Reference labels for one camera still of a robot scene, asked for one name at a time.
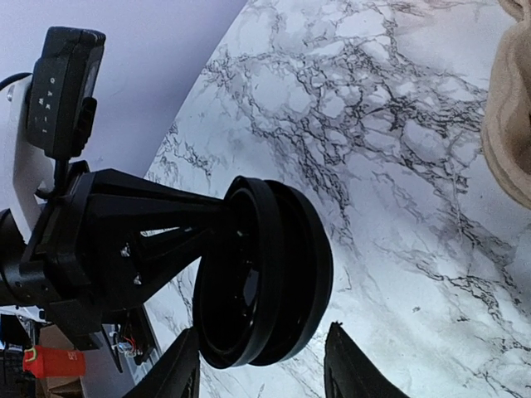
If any brown cardboard cup carrier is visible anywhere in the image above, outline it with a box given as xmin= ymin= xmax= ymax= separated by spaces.
xmin=480 ymin=1 xmax=530 ymax=208

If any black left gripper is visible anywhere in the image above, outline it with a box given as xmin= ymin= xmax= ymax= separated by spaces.
xmin=18 ymin=162 xmax=232 ymax=351

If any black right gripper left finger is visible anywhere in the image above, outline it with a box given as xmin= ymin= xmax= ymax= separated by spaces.
xmin=124 ymin=327 xmax=200 ymax=398

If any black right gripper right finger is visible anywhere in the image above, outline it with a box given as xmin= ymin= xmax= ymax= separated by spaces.
xmin=324 ymin=322 xmax=407 ymax=398

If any black plastic cup lid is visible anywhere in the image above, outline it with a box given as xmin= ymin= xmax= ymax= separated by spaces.
xmin=192 ymin=177 xmax=334 ymax=369

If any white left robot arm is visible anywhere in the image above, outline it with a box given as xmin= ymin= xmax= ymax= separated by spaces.
xmin=1 ymin=77 xmax=236 ymax=351

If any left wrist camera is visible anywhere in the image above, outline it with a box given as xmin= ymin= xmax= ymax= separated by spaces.
xmin=27 ymin=27 xmax=106 ymax=160

